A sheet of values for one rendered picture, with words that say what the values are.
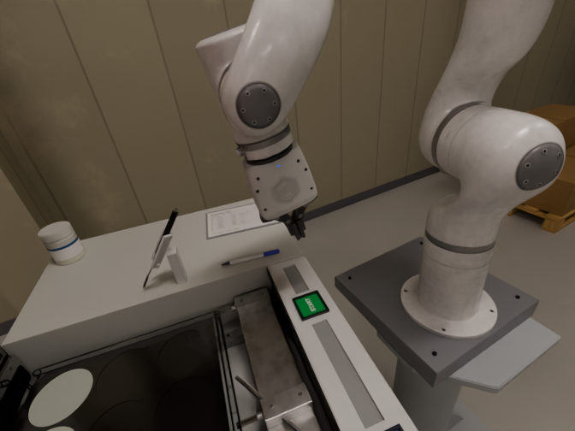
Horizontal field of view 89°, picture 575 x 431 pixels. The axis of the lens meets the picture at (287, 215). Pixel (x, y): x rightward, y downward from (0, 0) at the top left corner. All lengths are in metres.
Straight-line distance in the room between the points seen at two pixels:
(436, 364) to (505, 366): 0.16
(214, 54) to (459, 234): 0.47
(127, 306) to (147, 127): 1.42
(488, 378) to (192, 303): 0.62
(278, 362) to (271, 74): 0.50
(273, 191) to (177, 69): 1.59
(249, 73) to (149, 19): 1.67
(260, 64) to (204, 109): 1.71
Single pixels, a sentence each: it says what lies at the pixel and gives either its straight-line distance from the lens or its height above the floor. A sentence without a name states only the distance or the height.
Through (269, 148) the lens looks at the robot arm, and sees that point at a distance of 0.41.
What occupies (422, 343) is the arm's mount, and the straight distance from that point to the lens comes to 0.69.
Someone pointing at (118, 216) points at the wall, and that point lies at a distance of 2.16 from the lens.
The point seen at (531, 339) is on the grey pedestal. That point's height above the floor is 0.82.
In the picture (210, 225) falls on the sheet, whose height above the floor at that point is 0.97.
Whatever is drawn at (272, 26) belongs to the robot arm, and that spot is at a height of 1.42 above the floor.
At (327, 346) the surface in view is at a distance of 0.55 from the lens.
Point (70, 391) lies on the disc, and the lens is 0.74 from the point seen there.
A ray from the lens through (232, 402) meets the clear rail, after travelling 0.59.
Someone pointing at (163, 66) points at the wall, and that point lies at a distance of 1.97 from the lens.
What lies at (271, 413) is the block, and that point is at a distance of 0.56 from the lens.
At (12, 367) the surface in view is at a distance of 0.82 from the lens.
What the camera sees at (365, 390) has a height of 0.96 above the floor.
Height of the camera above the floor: 1.41
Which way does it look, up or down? 31 degrees down
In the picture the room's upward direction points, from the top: 7 degrees counter-clockwise
